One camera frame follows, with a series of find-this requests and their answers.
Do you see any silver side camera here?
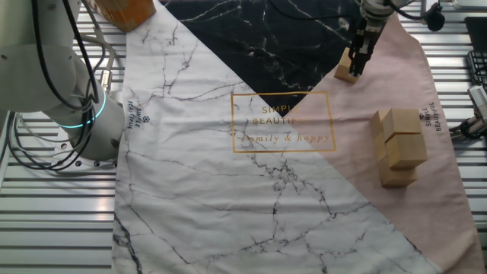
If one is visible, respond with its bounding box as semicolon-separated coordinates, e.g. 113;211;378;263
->
466;85;487;123

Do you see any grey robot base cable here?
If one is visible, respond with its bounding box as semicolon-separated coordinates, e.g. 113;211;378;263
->
75;32;117;94

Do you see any black flat panel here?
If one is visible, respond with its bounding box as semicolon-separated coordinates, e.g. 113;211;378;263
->
463;16;487;53

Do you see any black cable bundle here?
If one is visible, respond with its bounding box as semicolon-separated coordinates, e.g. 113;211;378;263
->
0;0;102;172

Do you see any marble pattern table cloth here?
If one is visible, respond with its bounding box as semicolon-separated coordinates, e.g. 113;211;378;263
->
110;0;486;274

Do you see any brown cardboard box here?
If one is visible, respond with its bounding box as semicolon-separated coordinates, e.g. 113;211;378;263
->
83;0;158;33

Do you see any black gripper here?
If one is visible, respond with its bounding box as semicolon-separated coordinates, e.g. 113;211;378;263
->
347;15;386;77

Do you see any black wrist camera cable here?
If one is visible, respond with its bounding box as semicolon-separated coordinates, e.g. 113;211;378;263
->
268;0;447;33

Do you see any grey flat device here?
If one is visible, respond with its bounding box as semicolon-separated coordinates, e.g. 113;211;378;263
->
451;0;487;11

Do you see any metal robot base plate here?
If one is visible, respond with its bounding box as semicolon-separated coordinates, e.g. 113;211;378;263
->
49;132;119;172

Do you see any white cable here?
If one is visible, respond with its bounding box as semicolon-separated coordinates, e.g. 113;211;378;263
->
3;113;62;159

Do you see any black side camera cable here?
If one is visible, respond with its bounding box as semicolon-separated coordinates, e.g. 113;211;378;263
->
458;116;487;140

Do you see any light wooden cube block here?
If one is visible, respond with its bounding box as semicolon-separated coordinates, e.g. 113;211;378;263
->
385;132;429;171
374;132;390;163
378;155;419;188
333;47;361;84
371;109;391;139
381;107;423;143

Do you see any black keyboard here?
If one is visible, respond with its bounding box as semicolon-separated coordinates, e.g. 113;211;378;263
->
466;49;487;92

